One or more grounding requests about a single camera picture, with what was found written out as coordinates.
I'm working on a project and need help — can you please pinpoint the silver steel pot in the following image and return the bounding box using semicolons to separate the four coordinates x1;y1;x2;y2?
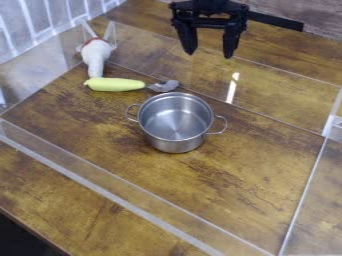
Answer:
124;92;228;153

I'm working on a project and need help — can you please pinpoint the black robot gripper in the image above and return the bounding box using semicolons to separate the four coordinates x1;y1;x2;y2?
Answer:
169;0;248;59

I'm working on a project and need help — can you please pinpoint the white plush mushroom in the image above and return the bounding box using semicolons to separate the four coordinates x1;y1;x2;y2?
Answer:
76;38;112;78

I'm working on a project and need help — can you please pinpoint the green handled spoon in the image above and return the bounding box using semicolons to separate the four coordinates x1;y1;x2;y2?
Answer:
84;77;178;92

